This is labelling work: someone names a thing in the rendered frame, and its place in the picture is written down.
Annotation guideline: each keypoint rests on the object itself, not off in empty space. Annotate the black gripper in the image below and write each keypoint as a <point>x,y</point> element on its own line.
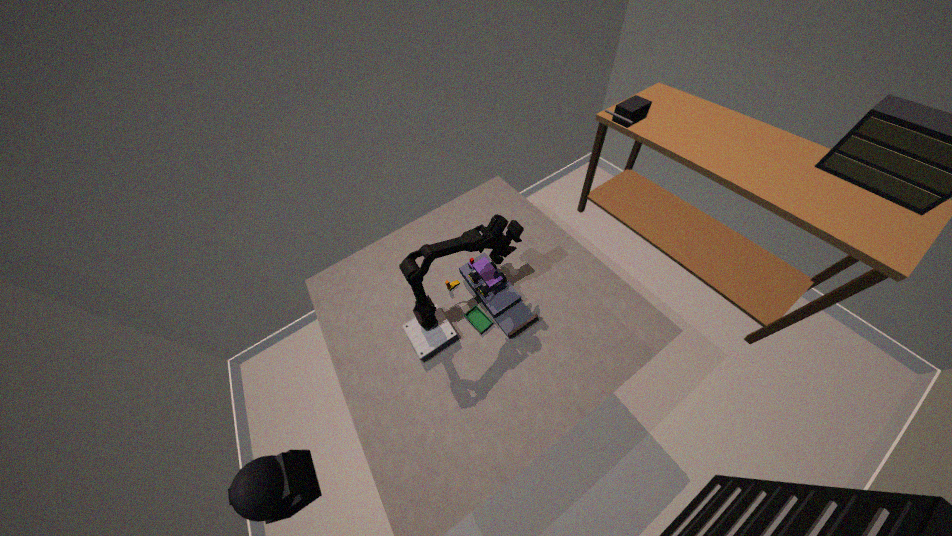
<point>503,249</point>

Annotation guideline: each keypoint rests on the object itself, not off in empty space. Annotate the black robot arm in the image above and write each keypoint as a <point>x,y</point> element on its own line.
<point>470,241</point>

